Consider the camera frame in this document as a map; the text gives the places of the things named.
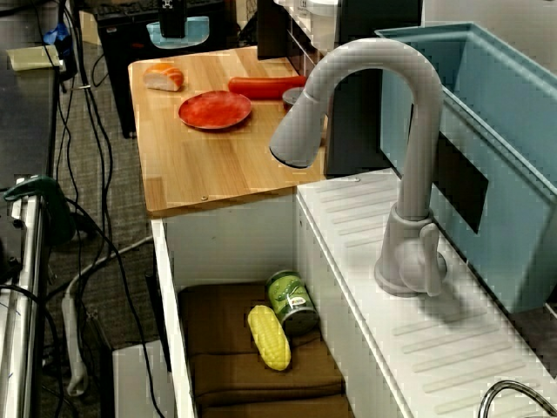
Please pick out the white power strip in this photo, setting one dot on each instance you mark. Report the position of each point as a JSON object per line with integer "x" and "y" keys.
{"x": 71, "y": 339}

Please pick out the white box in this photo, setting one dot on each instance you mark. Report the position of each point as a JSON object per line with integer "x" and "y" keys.
{"x": 139, "y": 383}

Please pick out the stainless steel pot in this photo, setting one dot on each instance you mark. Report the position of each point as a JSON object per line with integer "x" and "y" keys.
{"x": 507, "y": 382}

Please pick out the light blue bowl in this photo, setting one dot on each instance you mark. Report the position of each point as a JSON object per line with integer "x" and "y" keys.
{"x": 198, "y": 35}

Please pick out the white toy sink unit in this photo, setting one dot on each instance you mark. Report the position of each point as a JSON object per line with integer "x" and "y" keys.
{"x": 391, "y": 305}

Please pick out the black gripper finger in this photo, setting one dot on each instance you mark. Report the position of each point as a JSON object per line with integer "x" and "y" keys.
{"x": 172, "y": 19}

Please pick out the brown folded cloth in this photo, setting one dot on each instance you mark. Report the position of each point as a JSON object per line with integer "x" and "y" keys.
{"x": 243, "y": 379}

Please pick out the wide black kitchen post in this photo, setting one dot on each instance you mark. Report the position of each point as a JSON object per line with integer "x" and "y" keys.
{"x": 352, "y": 109}

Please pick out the pale yellow paper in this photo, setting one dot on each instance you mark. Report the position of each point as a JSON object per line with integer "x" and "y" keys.
{"x": 32, "y": 57}

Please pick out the aluminium frame rail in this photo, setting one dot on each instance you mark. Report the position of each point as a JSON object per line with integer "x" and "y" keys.
{"x": 24, "y": 305}

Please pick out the red toy sausage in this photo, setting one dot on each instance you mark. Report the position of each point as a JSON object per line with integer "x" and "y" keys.
{"x": 265, "y": 86}

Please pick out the green peas can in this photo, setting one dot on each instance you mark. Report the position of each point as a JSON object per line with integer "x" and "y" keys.
{"x": 291, "y": 300}

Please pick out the green clamp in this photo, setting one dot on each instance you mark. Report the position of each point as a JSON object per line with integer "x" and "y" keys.
{"x": 43, "y": 191}

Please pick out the red round plate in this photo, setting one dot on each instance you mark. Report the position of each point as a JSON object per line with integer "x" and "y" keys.
{"x": 214, "y": 109}

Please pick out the brown beans can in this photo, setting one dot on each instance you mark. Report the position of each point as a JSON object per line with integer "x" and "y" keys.
{"x": 290, "y": 98}

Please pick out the yellow toy corn cob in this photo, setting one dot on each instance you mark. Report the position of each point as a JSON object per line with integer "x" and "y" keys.
{"x": 269, "y": 337}

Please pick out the black keyboard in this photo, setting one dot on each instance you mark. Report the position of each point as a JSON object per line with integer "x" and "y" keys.
{"x": 130, "y": 8}

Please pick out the grey toy faucet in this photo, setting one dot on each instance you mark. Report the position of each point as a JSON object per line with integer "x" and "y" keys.
{"x": 415, "y": 130}

